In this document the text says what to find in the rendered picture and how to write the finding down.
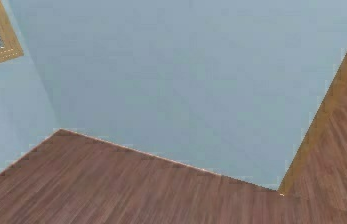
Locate brown wooden door frame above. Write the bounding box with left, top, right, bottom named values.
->
left=277, top=18, right=347, bottom=194

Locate gold framed wall picture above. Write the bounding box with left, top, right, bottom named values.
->
left=0, top=0, right=25, bottom=70

